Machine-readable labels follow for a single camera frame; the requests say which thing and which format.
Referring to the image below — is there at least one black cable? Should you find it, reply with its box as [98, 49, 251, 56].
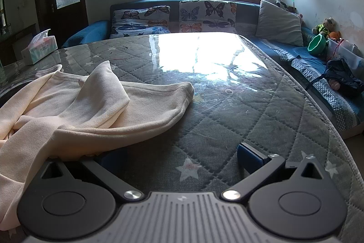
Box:
[306, 71, 327, 91]

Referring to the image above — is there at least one dark wooden sideboard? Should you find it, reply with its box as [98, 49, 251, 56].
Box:
[0, 23, 39, 67]

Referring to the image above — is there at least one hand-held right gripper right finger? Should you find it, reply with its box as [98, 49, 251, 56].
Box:
[222, 143, 327, 201]

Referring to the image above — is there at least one blue sofa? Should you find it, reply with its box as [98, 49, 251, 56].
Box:
[61, 0, 364, 139]

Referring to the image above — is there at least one pale patterned pillow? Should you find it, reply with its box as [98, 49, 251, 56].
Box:
[262, 0, 297, 13]

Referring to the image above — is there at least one dark jacket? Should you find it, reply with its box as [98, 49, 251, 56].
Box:
[324, 58, 364, 98]

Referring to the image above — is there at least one grey pillow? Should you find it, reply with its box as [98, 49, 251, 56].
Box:
[255, 0, 304, 47]

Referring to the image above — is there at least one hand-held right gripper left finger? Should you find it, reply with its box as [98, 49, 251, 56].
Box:
[40, 150, 144, 201]

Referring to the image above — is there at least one grey quilted table cover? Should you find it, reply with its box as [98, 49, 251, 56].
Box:
[0, 32, 364, 243]

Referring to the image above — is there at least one green bowl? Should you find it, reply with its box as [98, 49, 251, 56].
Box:
[308, 34, 327, 56]

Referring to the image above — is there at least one butterfly print cushion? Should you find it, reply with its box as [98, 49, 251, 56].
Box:
[179, 0, 237, 34]
[109, 6, 171, 39]

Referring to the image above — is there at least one white tissue box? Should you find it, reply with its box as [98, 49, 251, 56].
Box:
[20, 29, 58, 65]

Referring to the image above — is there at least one cream long-sleeve garment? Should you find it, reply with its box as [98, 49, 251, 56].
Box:
[0, 60, 195, 232]

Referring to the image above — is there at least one clear plastic box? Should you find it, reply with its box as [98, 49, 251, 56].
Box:
[326, 38, 364, 75]

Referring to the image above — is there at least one plush toy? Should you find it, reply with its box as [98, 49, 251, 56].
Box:
[312, 17, 335, 39]

